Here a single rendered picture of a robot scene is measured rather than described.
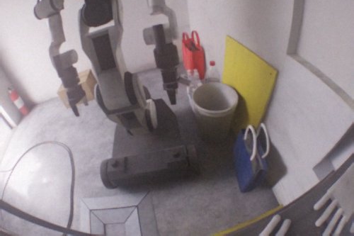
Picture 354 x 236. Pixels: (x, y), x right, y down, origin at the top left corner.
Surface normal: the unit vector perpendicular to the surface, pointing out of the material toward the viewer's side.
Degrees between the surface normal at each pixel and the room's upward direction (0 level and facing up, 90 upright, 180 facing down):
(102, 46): 79
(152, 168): 0
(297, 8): 90
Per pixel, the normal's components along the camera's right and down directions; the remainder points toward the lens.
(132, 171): -0.13, -0.74
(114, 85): 0.10, 0.28
